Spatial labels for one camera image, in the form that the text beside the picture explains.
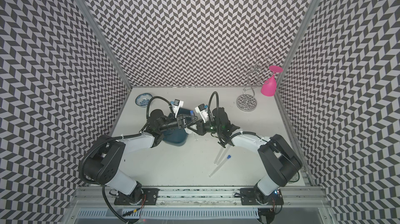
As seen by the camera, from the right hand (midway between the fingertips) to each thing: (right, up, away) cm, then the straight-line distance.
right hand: (189, 129), depth 79 cm
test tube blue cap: (+15, -17, +6) cm, 23 cm away
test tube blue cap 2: (+18, -16, +7) cm, 25 cm away
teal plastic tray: (-7, -5, +4) cm, 9 cm away
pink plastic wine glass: (+44, +22, +7) cm, 50 cm away
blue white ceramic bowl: (-37, +15, +29) cm, 49 cm away
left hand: (+4, +5, -1) cm, 6 cm away
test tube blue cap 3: (+16, -21, +3) cm, 26 cm away
